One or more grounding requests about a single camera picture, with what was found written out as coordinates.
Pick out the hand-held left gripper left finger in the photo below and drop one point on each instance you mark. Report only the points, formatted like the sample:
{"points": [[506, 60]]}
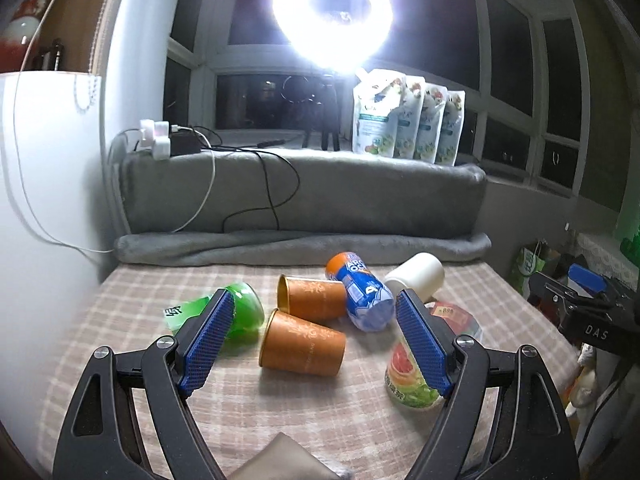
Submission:
{"points": [[207, 342]]}

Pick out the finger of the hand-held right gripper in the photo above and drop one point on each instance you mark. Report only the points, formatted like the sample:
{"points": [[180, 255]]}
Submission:
{"points": [[570, 295], [587, 277]]}

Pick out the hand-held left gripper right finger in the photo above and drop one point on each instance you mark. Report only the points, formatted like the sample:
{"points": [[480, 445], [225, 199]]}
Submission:
{"points": [[421, 345]]}

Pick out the orange paper cup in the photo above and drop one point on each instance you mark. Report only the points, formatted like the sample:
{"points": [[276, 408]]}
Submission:
{"points": [[302, 344], [312, 297]]}

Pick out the fruit print cup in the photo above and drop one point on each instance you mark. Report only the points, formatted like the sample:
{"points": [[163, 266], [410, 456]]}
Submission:
{"points": [[407, 377]]}

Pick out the green plastic cup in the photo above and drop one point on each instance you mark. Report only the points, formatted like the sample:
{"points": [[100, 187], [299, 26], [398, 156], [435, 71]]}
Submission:
{"points": [[243, 312]]}

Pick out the white cup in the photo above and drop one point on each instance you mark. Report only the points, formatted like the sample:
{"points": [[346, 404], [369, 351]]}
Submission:
{"points": [[417, 276]]}

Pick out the green packet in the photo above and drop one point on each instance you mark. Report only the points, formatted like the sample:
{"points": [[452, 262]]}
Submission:
{"points": [[184, 311]]}

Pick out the green paper bag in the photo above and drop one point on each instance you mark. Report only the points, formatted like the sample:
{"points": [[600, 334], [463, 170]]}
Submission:
{"points": [[530, 267]]}

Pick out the white plastic bag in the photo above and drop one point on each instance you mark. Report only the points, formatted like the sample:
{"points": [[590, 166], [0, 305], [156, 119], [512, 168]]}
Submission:
{"points": [[585, 377]]}

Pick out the blue and orange bottle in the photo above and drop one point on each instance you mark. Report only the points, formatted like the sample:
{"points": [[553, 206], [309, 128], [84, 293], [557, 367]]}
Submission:
{"points": [[362, 297]]}

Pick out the plaid bed sheet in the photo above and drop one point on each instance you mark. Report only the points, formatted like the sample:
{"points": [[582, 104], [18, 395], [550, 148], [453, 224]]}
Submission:
{"points": [[150, 410]]}

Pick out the beige cloth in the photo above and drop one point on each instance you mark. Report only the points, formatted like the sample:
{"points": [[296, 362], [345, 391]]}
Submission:
{"points": [[282, 462]]}

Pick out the grey blanket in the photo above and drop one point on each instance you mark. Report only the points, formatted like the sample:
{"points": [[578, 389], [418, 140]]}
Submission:
{"points": [[350, 195]]}

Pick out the white cabinet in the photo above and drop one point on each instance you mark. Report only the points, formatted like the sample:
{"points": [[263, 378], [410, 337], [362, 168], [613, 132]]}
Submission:
{"points": [[45, 235]]}

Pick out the white charger plug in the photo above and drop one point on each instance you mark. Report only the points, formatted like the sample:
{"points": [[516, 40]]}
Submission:
{"points": [[162, 149], [150, 130]]}

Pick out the black power adapter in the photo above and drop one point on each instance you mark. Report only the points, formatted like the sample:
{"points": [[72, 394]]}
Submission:
{"points": [[184, 144]]}

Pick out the white green refill pouch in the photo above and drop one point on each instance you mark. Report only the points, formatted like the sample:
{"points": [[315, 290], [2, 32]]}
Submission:
{"points": [[452, 130], [411, 120], [375, 115], [432, 125]]}

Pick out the red and white ornament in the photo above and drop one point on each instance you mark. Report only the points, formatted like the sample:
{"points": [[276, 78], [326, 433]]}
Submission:
{"points": [[22, 30]]}

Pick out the window frame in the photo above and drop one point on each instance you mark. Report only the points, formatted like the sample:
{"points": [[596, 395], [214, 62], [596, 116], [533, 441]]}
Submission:
{"points": [[537, 85]]}

